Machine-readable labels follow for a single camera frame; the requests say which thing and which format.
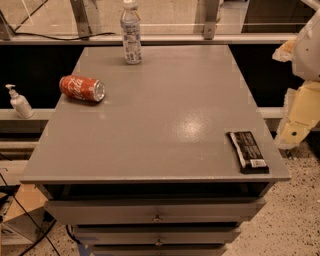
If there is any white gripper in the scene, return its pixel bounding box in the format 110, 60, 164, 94
272, 10, 320, 149

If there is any red coke can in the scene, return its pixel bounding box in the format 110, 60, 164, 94
59, 75, 105, 102

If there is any black snack bar wrapper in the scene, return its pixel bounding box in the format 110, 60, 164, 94
226, 131, 269, 174

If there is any grey drawer cabinet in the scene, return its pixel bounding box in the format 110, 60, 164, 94
19, 44, 292, 256

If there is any clear plastic water bottle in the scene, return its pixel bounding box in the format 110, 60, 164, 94
120, 0, 142, 65

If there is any middle grey drawer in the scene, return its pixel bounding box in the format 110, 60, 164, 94
74, 225, 240, 246

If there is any grey drawer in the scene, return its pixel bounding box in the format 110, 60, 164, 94
45, 197, 266, 225
74, 225, 240, 246
91, 245, 227, 256

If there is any top grey drawer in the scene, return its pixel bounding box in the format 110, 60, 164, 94
45, 197, 266, 225

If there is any bottom grey drawer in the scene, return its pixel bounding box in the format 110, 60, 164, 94
91, 245, 227, 256

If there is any white pump dispenser bottle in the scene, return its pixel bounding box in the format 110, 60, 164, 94
6, 84, 34, 119

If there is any cardboard box on floor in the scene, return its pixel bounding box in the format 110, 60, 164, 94
1, 184, 46, 245

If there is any right metal frame post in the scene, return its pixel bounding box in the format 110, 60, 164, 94
193, 0, 221, 40

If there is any metal frame post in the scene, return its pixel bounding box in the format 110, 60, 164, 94
70, 0, 102, 40
193, 0, 221, 40

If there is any left metal frame post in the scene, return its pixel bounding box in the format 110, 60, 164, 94
70, 0, 102, 40

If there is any black cable on ledge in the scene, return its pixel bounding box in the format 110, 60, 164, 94
13, 31, 117, 42

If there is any black floor cable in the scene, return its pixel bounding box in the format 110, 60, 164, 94
0, 173, 63, 256

